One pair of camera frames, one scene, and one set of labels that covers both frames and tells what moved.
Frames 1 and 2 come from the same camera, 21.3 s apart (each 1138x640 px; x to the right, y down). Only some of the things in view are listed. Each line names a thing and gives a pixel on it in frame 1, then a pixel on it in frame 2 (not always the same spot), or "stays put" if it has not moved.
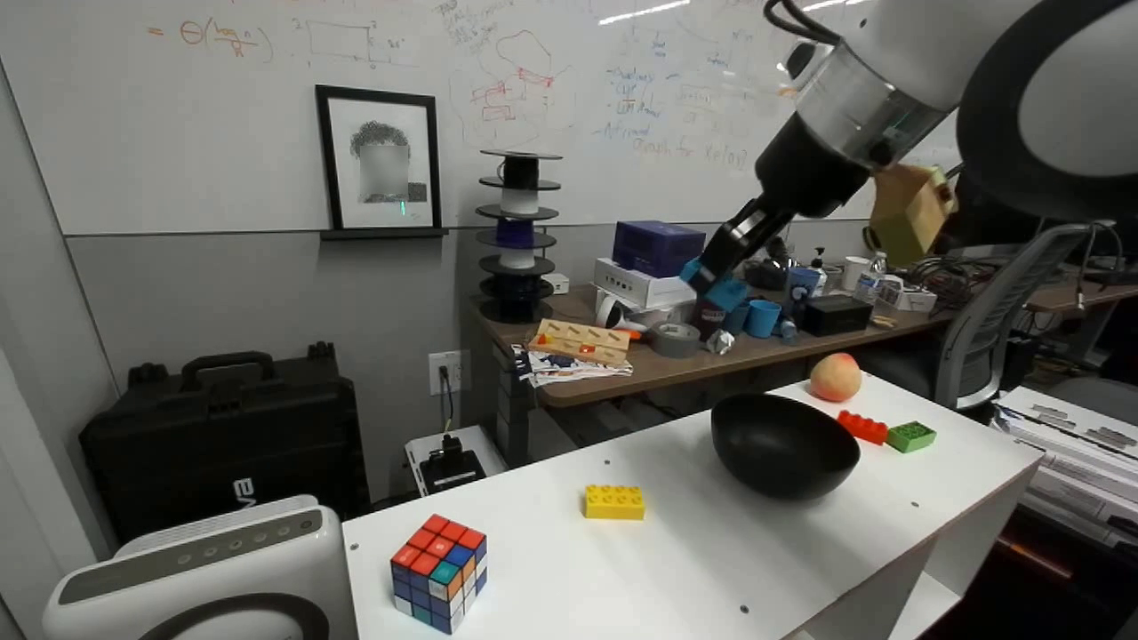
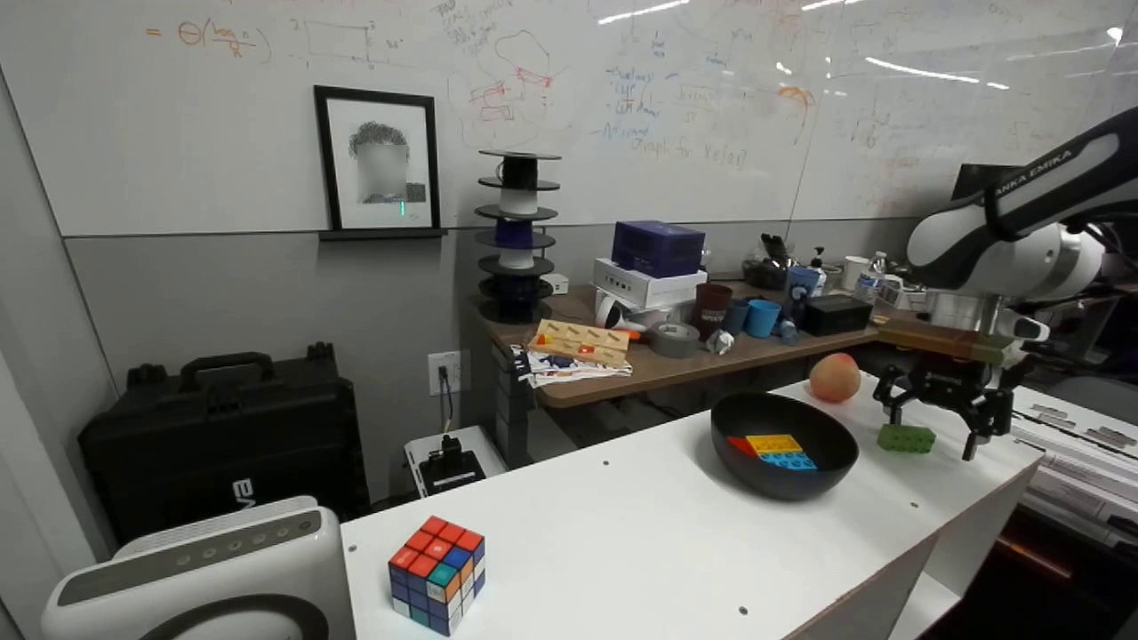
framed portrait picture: [381, 160] stays put
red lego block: [867, 427] → [737, 443]
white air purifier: [262, 575] stays put
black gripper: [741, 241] → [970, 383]
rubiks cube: [438, 575] stays put
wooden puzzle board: [581, 339] stays put
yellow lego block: [615, 502] → [773, 443]
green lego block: [911, 435] stays put
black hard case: [221, 435] stays put
